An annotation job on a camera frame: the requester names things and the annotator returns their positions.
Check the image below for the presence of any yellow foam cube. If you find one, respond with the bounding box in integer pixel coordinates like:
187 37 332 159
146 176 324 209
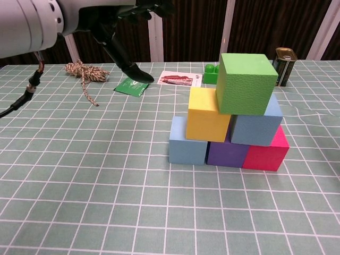
185 86 232 142

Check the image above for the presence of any pink foam cube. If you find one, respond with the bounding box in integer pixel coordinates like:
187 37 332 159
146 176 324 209
242 124 291 171

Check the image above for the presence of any light blue foam cube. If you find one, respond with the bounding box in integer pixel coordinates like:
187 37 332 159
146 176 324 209
169 115 209 166

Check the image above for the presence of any white metal frame post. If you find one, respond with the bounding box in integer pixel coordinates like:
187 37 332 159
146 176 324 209
305 0 340 61
147 12 164 63
63 34 80 63
218 0 236 58

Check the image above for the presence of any green toy brick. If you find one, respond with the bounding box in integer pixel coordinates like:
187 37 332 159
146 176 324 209
203 63 220 85

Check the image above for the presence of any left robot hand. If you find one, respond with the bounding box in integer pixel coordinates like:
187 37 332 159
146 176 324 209
61 0 176 82

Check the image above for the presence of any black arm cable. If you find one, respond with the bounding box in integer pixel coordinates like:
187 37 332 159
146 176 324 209
0 52 46 119

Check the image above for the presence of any steel blue foam cube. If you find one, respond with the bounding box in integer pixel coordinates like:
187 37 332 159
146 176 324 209
229 92 284 147

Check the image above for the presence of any braided beige rope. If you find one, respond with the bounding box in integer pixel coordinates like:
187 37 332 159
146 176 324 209
65 58 111 107

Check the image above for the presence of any green foil sachet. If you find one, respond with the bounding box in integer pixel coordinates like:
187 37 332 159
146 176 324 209
113 76 150 98

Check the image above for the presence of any green foam cube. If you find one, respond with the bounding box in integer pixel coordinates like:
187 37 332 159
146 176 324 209
215 53 279 116

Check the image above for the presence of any green checked tablecloth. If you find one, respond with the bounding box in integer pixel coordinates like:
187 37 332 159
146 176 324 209
0 59 340 255

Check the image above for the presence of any purple foam cube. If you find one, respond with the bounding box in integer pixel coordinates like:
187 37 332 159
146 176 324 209
207 129 251 168

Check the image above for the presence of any dark pleated curtain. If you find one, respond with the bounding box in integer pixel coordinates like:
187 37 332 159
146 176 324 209
0 0 340 67

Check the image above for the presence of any white picture card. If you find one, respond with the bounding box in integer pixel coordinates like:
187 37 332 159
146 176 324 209
157 70 203 88

